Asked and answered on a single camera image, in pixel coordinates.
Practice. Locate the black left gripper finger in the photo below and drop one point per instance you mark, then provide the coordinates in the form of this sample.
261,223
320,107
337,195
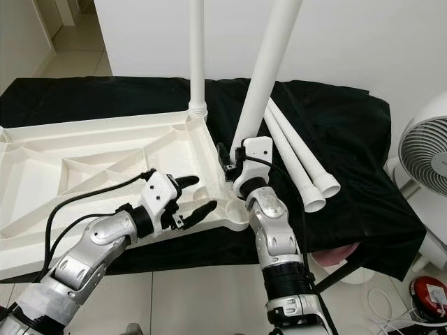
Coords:
202,211
187,183

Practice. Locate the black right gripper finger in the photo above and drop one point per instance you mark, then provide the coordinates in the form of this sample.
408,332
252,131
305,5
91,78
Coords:
225,158

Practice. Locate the white plastic table leg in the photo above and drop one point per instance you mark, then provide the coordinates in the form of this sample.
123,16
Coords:
197,56
269,70
314,201
327,185

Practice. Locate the white plastic children table top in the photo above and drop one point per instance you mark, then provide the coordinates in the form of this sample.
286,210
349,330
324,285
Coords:
56,195

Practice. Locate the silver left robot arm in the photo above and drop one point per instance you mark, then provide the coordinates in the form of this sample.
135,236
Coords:
98,244

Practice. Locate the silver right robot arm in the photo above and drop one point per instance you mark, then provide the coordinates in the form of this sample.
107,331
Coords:
272,223

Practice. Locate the pink fabric item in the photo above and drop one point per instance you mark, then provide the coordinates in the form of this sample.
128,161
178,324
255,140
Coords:
332,257

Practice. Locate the grey metal table leg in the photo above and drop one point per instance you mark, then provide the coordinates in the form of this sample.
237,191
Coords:
335,276

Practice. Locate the white round standing fan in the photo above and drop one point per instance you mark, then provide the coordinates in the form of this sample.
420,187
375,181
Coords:
426,160

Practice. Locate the white grey rounded appliance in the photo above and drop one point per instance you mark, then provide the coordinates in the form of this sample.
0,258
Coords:
434,234

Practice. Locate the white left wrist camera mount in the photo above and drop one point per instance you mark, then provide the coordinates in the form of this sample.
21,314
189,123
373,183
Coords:
160,195

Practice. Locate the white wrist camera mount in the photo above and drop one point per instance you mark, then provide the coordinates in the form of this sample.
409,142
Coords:
257,148
160,195

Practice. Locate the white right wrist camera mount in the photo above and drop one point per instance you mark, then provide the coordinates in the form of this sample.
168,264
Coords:
257,148

